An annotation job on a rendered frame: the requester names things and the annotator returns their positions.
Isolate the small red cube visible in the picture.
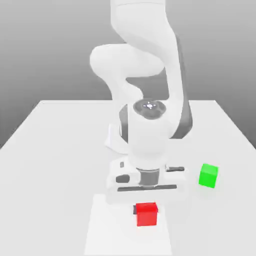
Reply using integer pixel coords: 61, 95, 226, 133
135, 202, 159, 227

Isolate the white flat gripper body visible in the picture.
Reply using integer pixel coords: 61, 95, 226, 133
105, 182, 187, 205

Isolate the small green cube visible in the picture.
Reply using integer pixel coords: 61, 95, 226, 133
198, 163, 219, 189

